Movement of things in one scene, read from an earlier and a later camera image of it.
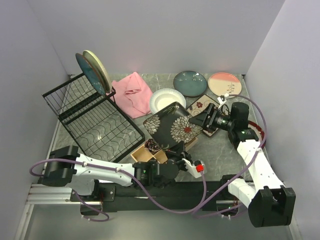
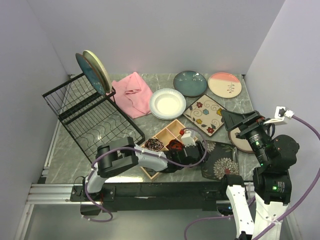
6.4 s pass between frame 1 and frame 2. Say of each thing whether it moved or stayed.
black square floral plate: moved
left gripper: moved
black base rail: stayed
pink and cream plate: stayed
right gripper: moved
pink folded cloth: stayed
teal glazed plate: stayed
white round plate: stayed
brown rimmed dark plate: stayed
